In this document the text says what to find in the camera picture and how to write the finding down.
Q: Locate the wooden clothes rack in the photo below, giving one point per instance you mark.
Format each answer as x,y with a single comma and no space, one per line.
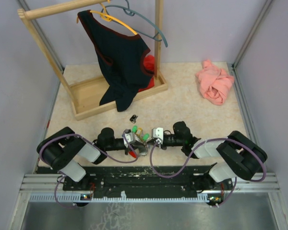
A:
85,95

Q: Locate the green key tag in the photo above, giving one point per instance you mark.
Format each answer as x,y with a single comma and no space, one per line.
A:
145,137
134,129

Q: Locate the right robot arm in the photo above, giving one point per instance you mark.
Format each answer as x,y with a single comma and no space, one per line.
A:
242,158

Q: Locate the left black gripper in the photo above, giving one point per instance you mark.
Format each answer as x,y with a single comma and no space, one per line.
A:
135,146

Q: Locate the pink cloth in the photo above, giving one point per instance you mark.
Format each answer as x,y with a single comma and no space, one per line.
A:
215,83

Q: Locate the yellow key tag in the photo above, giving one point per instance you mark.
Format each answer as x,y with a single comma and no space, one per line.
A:
139,131

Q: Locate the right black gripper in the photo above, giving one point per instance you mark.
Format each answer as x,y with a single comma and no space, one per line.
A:
162,146

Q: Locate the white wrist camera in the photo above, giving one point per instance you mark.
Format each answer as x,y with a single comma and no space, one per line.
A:
158,134
128,137

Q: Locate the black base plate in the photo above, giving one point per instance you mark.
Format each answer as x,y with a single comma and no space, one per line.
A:
143,182

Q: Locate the yellow hanger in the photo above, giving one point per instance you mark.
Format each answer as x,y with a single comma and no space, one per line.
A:
108,18

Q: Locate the red cloth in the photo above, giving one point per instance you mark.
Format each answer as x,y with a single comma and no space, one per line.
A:
149,64

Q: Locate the dark navy tank top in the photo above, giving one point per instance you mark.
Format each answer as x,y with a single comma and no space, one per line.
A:
121,60

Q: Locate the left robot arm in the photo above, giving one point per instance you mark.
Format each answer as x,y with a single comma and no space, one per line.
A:
58,151

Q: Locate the grey-blue hanger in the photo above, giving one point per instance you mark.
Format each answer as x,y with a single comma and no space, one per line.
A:
148,26

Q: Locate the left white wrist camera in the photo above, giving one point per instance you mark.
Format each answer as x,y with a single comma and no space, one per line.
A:
128,137

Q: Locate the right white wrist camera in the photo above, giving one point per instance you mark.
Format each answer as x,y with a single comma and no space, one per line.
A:
158,134

